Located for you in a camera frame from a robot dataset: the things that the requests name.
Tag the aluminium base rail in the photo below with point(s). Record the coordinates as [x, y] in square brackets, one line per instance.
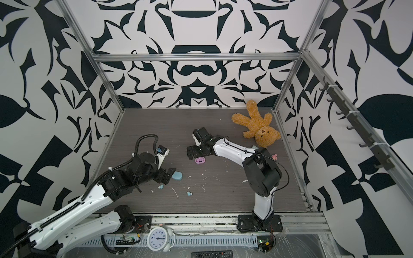
[226, 223]

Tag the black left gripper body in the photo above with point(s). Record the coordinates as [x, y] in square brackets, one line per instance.
[159, 175]

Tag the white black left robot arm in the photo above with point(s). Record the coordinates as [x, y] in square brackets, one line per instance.
[62, 231]

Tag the green circuit board left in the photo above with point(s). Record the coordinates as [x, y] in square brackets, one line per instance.
[128, 240]

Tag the white slotted cable duct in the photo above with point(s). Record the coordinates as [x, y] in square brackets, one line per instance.
[194, 241]

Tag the black wall hook rail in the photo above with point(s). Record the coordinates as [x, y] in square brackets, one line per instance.
[358, 123]

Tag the white round alarm clock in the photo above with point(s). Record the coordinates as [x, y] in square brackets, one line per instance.
[161, 239]

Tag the purple earbud charging case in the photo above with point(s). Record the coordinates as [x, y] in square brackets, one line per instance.
[200, 160]

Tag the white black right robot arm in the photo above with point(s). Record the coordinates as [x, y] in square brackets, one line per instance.
[262, 172]

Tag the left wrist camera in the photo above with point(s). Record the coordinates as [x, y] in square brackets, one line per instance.
[161, 152]

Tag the brown teddy bear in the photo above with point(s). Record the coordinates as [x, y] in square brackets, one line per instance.
[258, 127]

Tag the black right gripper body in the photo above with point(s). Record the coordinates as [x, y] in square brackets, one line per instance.
[196, 150]

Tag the black remote control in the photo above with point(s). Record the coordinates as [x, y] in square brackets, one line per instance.
[212, 254]

